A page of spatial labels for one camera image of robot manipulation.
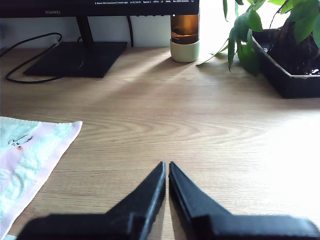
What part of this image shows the amber glass bottle pale base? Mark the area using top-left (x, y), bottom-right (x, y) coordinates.
top-left (169, 14), bottom-right (201, 63)

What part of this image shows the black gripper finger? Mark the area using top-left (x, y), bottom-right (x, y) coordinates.
top-left (106, 161), bottom-right (167, 240)
top-left (168, 161), bottom-right (232, 240)

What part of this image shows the thin black coiled cable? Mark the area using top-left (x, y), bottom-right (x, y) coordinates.
top-left (71, 36), bottom-right (85, 70)

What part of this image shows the potted green leafy plant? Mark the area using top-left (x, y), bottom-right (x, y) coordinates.
top-left (196, 0), bottom-right (320, 100)

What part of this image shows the black usb cable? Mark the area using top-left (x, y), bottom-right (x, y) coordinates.
top-left (0, 32), bottom-right (63, 83)

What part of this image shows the large black computer monitor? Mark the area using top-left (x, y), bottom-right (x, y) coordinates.
top-left (0, 0), bottom-right (201, 78)

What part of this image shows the pale green pink tea towel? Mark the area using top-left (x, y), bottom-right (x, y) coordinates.
top-left (0, 116), bottom-right (83, 237)

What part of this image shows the black monitor power cable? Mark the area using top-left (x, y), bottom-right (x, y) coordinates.
top-left (126, 15), bottom-right (135, 48)

